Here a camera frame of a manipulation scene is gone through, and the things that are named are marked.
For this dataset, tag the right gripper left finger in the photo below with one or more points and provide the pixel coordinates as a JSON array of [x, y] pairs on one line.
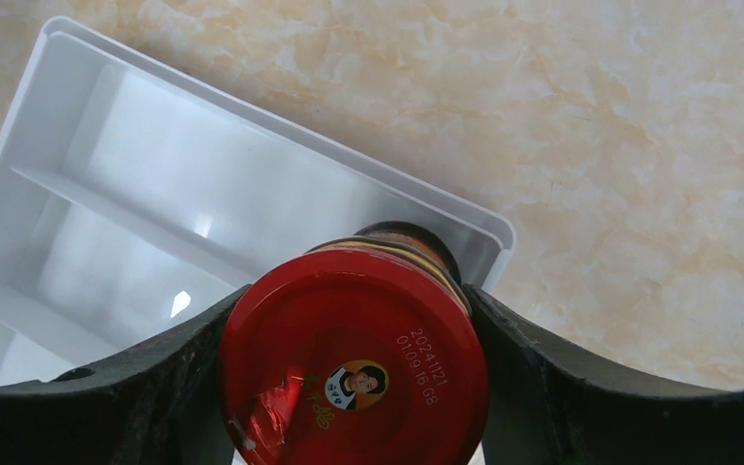
[[153, 403]]

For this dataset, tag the white divided plastic tray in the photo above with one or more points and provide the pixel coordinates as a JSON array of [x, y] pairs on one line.
[[134, 197]]

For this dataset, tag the red lid sauce jar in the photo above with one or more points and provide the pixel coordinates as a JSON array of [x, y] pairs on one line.
[[359, 351]]

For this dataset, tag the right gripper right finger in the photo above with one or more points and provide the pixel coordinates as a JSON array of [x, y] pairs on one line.
[[554, 402]]

